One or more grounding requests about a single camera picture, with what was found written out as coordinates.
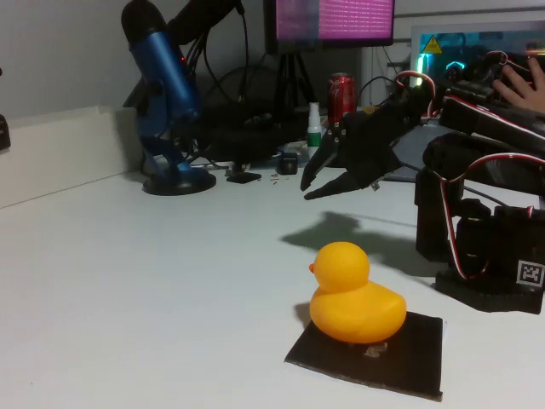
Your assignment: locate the red soda can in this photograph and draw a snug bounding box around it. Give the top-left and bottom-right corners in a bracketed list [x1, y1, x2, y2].
[326, 72, 357, 127]

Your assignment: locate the black tripod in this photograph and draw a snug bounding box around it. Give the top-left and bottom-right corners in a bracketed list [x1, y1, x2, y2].
[272, 50, 318, 124]

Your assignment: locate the person's hand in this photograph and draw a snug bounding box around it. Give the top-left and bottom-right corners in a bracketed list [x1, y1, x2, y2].
[492, 55, 545, 114]

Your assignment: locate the computer monitor with pink text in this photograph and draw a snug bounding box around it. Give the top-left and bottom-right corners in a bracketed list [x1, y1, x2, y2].
[263, 0, 396, 55]

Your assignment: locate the grey laptop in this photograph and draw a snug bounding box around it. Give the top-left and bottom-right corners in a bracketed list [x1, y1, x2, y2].
[385, 125, 432, 182]

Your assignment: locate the yellow rubber duck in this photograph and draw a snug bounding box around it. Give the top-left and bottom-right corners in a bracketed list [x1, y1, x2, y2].
[308, 241, 408, 345]

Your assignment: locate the red white servo cable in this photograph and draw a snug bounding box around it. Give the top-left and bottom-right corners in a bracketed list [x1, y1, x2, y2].
[393, 71, 439, 118]
[440, 153, 545, 281]

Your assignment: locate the white cardboard box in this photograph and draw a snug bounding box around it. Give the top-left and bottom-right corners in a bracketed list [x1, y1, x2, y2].
[0, 105, 144, 210]

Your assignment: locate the white spray bottle green label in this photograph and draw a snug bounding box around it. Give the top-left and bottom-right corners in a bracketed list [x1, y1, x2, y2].
[307, 101, 323, 161]

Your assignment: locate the black monitor stand base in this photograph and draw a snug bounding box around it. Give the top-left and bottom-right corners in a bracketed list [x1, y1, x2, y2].
[225, 161, 263, 185]

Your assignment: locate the black object at desk edge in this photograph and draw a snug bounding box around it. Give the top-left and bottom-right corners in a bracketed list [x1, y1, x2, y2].
[0, 113, 12, 151]

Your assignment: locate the black bulky device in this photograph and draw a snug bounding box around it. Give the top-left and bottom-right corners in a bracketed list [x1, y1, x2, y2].
[199, 101, 308, 165]

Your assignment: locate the blue desktop microphone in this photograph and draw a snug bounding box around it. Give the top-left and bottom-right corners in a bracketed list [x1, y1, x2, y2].
[121, 0, 217, 197]

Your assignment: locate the computer case with lit window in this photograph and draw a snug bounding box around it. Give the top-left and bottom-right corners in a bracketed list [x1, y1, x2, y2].
[410, 20, 545, 82]

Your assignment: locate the black hanging cable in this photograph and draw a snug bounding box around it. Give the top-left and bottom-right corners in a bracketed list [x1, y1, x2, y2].
[236, 2, 252, 103]

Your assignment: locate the black cardboard square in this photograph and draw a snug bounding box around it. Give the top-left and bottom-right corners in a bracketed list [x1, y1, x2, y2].
[284, 310, 444, 402]

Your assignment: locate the small black cube device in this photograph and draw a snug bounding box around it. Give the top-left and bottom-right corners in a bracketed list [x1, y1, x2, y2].
[276, 152, 299, 175]

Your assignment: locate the black white fiducial tag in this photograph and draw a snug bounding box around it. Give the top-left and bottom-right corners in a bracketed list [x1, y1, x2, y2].
[517, 260, 545, 287]

